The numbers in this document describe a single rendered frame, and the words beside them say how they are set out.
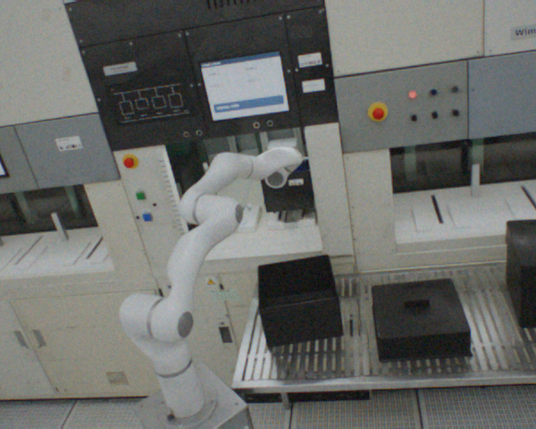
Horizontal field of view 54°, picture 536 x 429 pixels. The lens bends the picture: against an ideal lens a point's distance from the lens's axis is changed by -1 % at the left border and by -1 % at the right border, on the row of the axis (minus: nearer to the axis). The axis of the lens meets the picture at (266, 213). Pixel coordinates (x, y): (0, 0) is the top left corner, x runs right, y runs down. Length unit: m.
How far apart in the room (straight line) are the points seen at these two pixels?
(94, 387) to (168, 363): 1.42
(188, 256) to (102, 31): 0.88
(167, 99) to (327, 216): 0.74
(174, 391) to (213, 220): 0.53
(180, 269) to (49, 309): 1.27
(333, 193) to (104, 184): 0.92
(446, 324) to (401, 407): 0.97
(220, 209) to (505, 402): 1.68
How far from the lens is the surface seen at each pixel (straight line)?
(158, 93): 2.03
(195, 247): 1.63
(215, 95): 1.97
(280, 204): 2.33
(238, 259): 2.26
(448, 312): 1.86
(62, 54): 2.13
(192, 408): 1.77
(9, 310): 2.88
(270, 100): 1.94
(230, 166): 1.75
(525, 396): 2.81
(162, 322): 1.52
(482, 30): 1.94
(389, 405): 2.73
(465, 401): 2.75
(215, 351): 2.62
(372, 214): 2.11
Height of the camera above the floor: 2.04
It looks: 27 degrees down
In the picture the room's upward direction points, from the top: 11 degrees counter-clockwise
